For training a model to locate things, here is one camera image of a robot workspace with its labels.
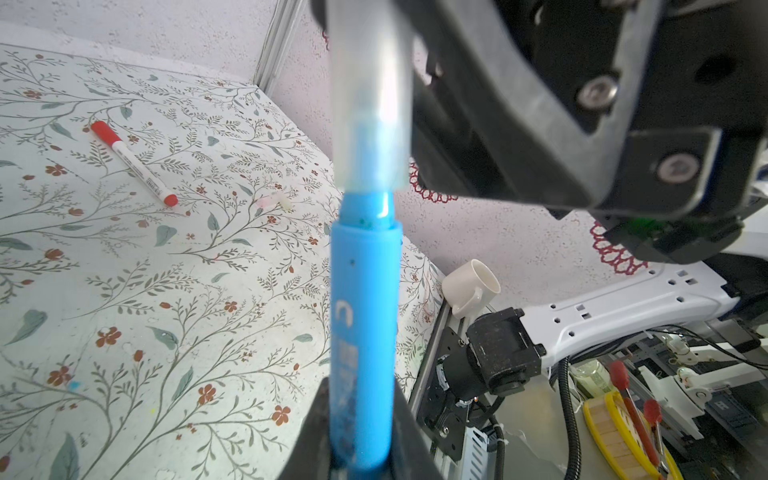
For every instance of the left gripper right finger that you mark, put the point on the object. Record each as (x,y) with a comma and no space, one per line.
(410,458)

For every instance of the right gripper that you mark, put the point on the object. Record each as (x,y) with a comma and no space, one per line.
(651,114)

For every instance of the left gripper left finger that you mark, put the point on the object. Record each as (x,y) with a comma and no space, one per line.
(311,456)

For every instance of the blue highlighter pen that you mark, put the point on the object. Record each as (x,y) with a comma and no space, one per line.
(365,273)

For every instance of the white red-tip marker pen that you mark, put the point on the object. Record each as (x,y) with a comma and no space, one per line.
(151,181)

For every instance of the clear translucent pen cap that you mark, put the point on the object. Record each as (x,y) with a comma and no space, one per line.
(372,80)

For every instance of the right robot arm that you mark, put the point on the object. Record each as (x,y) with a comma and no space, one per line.
(507,349)

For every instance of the pink translucent pen cap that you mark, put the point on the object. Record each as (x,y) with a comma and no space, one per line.
(265,202)

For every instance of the white cup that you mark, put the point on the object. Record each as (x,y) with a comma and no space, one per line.
(469,289)

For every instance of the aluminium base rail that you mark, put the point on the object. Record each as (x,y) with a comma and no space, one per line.
(458,450)

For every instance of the yellow red-handled pliers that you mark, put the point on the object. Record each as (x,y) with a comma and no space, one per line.
(629,438)

